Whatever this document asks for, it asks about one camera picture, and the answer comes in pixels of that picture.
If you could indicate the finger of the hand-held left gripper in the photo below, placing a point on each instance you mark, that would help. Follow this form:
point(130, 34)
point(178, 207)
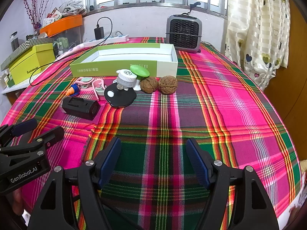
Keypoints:
point(24, 127)
point(52, 135)

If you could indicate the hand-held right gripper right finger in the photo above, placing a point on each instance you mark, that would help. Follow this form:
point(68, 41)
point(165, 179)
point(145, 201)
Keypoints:
point(197, 163)

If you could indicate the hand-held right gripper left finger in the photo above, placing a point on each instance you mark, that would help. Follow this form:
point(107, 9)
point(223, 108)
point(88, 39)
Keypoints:
point(111, 163)

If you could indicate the orange and blue small toy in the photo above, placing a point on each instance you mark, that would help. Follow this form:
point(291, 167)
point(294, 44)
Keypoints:
point(74, 89)

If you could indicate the pink clip with mint pads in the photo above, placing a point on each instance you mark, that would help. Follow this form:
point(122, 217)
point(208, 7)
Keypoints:
point(98, 86)
point(85, 81)

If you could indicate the black disc with white dots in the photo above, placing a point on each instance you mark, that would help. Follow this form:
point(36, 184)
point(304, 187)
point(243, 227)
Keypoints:
point(122, 99)

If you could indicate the green and white cardboard box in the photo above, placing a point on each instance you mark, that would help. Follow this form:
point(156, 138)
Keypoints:
point(100, 68)

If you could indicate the brown walnut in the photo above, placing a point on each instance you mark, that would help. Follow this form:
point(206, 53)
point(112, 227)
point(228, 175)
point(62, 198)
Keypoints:
point(148, 85)
point(168, 85)

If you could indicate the small white lidded jar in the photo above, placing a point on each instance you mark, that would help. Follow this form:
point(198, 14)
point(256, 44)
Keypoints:
point(126, 77)

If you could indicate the green mushroom-shaped toy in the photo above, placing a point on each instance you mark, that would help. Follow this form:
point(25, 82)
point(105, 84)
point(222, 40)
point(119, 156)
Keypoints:
point(139, 70)

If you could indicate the white side table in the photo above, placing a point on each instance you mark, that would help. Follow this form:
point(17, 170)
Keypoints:
point(24, 84)

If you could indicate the pink green plaid tablecloth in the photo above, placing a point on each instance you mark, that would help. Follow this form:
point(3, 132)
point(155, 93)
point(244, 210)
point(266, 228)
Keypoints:
point(168, 115)

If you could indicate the yellow-green cardboard box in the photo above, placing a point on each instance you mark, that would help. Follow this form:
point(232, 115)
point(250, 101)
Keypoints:
point(31, 62)

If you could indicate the chevron striped box lid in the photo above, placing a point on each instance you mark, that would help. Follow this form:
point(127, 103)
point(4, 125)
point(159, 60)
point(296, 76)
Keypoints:
point(26, 44)

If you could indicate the dark glass jar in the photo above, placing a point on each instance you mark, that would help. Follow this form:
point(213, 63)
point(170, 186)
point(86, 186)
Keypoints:
point(14, 40)

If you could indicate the white pink handheld device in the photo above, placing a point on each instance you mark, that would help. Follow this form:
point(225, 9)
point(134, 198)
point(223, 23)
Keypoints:
point(72, 50)

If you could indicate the clear storage bin orange lid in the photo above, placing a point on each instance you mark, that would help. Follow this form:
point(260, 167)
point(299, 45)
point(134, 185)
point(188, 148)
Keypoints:
point(62, 24)

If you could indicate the black charger adapter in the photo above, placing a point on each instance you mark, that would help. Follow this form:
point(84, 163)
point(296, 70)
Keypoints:
point(99, 33)

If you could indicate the colourful paper packets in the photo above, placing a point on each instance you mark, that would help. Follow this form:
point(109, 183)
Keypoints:
point(51, 18)

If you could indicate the dried red branch bouquet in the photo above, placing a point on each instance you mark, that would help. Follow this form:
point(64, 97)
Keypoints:
point(31, 12)

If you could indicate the white power strip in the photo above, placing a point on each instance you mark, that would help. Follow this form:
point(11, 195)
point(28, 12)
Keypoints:
point(117, 38)

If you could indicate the wooden wardrobe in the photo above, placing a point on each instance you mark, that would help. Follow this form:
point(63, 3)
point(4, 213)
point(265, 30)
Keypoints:
point(287, 76)

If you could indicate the grey space heater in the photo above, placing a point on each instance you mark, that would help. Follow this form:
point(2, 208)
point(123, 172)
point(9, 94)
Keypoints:
point(183, 33)

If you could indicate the cream heart print curtain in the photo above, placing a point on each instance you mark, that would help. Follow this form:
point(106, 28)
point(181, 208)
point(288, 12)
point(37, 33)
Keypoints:
point(259, 28)

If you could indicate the black hooked object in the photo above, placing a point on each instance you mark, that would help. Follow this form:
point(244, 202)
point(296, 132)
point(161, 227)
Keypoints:
point(195, 6)

